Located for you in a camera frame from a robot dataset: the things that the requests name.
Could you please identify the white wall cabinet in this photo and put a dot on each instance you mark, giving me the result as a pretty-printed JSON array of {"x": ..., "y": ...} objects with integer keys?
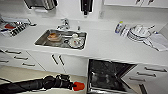
[{"x": 133, "y": 2}]

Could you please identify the stainless steel dishwasher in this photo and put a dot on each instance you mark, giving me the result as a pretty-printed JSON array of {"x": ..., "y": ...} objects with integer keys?
[{"x": 106, "y": 76}]

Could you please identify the chrome faucet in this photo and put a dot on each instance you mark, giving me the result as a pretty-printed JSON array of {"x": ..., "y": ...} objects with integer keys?
[{"x": 64, "y": 24}]

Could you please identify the white cup in sink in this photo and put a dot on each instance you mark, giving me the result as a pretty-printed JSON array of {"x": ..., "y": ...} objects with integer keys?
[{"x": 75, "y": 40}]

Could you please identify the white wall outlet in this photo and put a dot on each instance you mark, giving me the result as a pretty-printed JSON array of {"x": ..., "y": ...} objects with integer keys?
[{"x": 101, "y": 14}]

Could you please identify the white two-door sink cabinet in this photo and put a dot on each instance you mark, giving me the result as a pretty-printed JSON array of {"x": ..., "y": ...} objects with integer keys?
[{"x": 66, "y": 65}]

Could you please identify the white drawer stack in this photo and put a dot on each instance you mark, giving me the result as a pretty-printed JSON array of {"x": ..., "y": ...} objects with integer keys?
[
  {"x": 16, "y": 59},
  {"x": 150, "y": 78}
]

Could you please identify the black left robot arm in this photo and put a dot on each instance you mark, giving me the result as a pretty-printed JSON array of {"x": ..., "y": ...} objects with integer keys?
[{"x": 30, "y": 85}]

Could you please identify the paper towel dispenser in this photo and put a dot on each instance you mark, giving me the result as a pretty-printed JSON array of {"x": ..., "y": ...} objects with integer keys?
[{"x": 40, "y": 3}]

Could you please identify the small orange cup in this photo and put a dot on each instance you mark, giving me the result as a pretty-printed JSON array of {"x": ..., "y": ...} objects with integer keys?
[{"x": 80, "y": 86}]

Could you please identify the small glass jar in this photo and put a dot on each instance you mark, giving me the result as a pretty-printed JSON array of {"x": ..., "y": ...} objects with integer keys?
[
  {"x": 118, "y": 27},
  {"x": 125, "y": 31}
]

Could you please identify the white paper pile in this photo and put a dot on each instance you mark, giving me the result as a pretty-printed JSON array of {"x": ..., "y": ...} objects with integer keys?
[{"x": 159, "y": 43}]

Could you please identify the black soap dispenser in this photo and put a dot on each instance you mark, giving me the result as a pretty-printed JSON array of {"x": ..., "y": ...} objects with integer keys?
[{"x": 86, "y": 6}]

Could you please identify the stainless steel sink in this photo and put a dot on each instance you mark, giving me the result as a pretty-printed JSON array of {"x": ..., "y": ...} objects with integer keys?
[{"x": 41, "y": 41}]

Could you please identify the orange item in sink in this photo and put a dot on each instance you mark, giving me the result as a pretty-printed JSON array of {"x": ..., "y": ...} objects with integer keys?
[{"x": 53, "y": 36}]

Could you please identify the dish rack with items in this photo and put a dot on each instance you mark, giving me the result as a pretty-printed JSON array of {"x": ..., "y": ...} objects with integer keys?
[{"x": 13, "y": 29}]

